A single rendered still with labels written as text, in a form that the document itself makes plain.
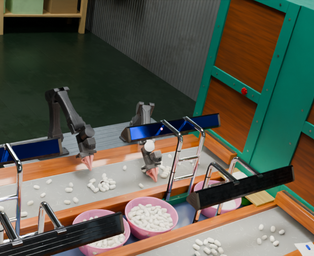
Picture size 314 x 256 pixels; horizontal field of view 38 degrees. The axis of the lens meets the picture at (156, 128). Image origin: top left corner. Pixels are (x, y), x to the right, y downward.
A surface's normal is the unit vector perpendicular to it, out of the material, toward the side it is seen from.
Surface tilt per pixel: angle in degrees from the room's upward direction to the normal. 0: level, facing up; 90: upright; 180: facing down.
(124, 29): 90
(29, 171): 0
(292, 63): 90
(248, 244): 0
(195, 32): 90
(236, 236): 0
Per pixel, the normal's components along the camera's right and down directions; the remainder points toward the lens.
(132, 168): 0.18, -0.87
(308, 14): -0.82, 0.13
